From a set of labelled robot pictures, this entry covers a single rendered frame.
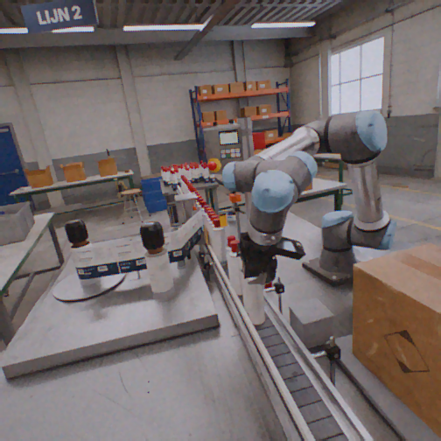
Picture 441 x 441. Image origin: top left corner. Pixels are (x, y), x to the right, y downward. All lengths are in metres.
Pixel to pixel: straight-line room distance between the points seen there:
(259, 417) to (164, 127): 8.30
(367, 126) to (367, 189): 0.22
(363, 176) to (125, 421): 0.95
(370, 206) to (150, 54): 8.25
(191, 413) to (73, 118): 8.18
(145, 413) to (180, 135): 8.30
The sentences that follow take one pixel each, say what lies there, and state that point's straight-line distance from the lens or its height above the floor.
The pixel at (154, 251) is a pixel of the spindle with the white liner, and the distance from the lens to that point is 1.10.
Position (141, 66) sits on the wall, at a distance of 8.88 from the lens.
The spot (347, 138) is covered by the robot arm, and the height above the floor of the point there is 1.40.
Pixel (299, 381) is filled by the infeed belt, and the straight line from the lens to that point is 0.82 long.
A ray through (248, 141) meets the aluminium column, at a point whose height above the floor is 1.41.
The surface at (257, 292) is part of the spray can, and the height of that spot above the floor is 1.00.
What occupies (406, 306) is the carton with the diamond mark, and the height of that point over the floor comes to 1.09.
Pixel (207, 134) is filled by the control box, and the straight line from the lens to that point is 1.25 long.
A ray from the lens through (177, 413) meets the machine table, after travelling 0.87.
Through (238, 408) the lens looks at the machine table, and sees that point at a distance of 0.85.
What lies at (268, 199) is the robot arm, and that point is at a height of 1.34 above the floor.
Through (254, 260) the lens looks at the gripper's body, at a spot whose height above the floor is 1.17.
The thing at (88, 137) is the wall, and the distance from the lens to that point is 8.62.
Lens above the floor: 1.48
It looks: 17 degrees down
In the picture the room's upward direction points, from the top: 7 degrees counter-clockwise
